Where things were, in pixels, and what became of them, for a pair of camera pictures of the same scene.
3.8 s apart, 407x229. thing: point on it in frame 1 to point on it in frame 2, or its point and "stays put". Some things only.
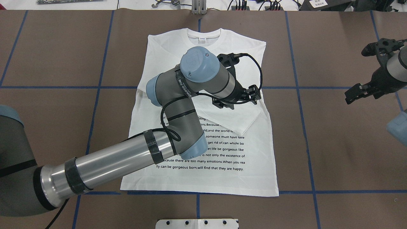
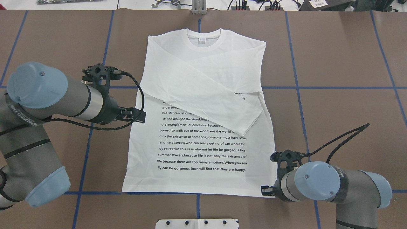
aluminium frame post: [199, 7] stays put
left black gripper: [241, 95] to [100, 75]
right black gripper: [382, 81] to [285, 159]
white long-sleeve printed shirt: [238, 160] stays put
